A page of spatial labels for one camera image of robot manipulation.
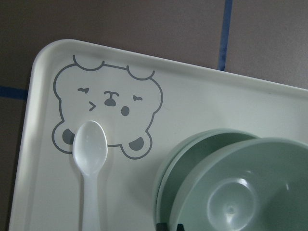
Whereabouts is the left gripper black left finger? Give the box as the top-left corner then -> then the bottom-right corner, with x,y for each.
155,223 -> 167,231

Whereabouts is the white plastic spoon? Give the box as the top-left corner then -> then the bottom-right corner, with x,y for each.
73,121 -> 108,231

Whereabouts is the cream bear serving tray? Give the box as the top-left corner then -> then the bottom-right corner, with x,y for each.
9,39 -> 308,231

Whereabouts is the green bowl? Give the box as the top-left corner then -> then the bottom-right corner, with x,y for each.
168,138 -> 308,231
153,128 -> 258,227

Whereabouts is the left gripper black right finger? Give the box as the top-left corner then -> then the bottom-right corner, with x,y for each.
176,223 -> 185,231

